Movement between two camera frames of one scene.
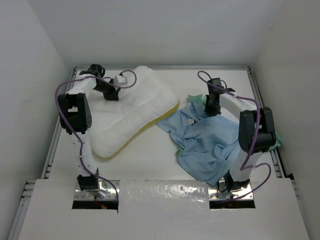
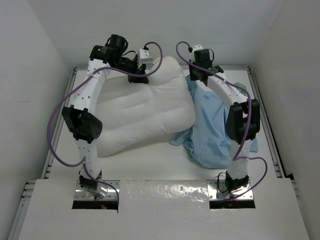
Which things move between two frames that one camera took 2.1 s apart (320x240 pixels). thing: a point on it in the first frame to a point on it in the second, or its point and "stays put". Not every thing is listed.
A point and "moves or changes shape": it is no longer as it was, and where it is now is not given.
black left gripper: x=113 y=95 to x=138 y=79
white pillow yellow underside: x=145 y=100 moves or changes shape
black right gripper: x=209 y=112 to x=192 y=77
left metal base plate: x=106 y=192 stays put
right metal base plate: x=219 y=191 stays put
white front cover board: x=163 y=210 stays put
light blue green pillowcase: x=209 y=145 moves or changes shape
